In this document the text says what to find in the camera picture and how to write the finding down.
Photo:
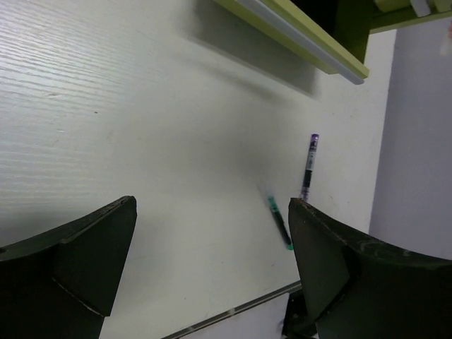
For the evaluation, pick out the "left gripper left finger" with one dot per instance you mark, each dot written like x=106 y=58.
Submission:
x=63 y=282

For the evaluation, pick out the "green pen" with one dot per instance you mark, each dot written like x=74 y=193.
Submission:
x=279 y=221

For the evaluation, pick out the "purple pen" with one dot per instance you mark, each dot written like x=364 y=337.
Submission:
x=309 y=168

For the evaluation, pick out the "green metal drawer chest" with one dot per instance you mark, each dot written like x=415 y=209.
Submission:
x=333 y=35

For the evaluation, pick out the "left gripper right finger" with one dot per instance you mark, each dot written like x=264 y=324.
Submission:
x=357 y=286

